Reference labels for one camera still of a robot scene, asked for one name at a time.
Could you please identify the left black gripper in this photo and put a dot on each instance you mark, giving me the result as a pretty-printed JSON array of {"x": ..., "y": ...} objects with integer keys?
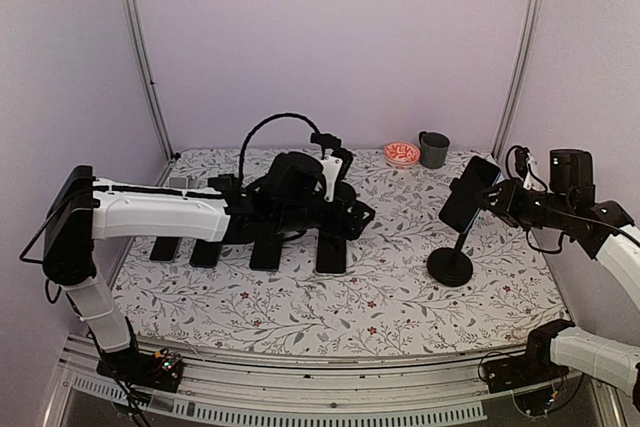
[{"x": 337, "y": 227}]

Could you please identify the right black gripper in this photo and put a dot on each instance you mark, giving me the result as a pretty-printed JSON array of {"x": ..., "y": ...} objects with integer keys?
[{"x": 508, "y": 199}]

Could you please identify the front aluminium rail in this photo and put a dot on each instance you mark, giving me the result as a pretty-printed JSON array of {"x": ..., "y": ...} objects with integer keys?
[{"x": 228, "y": 388}]

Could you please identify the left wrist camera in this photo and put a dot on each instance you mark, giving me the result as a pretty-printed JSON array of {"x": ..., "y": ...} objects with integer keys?
[{"x": 334, "y": 169}]

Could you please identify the dark grey mug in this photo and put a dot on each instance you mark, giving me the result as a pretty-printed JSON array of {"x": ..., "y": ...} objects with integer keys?
[{"x": 434, "y": 147}]

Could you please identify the aluminium frame post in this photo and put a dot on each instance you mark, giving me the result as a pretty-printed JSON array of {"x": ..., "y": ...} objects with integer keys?
[
  {"x": 525, "y": 43},
  {"x": 147, "y": 78}
]

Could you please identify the right aluminium frame post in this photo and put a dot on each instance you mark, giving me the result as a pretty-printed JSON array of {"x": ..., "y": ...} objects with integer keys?
[{"x": 525, "y": 43}]

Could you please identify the black phone blue edge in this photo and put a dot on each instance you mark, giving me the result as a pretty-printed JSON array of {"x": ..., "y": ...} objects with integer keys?
[{"x": 204, "y": 254}]

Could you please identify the left aluminium frame post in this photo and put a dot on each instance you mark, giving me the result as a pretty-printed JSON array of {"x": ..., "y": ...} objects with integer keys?
[{"x": 147, "y": 78}]

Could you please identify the floral patterned table mat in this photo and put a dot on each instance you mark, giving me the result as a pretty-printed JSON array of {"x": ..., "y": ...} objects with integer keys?
[{"x": 384, "y": 304}]

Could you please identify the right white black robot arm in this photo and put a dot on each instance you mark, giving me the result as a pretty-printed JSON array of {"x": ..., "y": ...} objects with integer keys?
[{"x": 605, "y": 232}]

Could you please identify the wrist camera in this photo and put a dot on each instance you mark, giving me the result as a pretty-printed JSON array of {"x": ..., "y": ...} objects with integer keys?
[
  {"x": 334, "y": 169},
  {"x": 522, "y": 162}
]

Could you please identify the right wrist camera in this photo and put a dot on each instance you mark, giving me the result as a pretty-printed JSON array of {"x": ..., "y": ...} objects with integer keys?
[{"x": 522, "y": 162}]

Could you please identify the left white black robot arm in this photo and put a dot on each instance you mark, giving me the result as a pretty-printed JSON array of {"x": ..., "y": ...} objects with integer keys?
[{"x": 88, "y": 209}]

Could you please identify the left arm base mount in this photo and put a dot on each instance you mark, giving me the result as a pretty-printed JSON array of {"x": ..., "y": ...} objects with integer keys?
[{"x": 162, "y": 370}]

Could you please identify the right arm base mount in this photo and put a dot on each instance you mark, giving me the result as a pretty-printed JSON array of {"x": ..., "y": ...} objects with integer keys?
[{"x": 502, "y": 371}]

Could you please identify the black tall round-base stand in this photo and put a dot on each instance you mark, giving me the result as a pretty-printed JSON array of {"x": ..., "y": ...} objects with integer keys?
[{"x": 449, "y": 266}]

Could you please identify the black folding phone stand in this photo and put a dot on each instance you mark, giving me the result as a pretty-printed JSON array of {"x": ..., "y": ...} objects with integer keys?
[{"x": 224, "y": 183}]

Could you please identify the black phone silver edge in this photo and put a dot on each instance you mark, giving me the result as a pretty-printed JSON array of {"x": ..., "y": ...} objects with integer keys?
[{"x": 165, "y": 249}]

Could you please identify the white phone stand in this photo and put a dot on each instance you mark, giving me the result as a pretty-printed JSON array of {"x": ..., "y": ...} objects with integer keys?
[{"x": 182, "y": 182}]

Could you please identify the red white patterned bowl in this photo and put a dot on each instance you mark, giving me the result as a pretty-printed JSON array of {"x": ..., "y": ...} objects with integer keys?
[{"x": 401, "y": 154}]

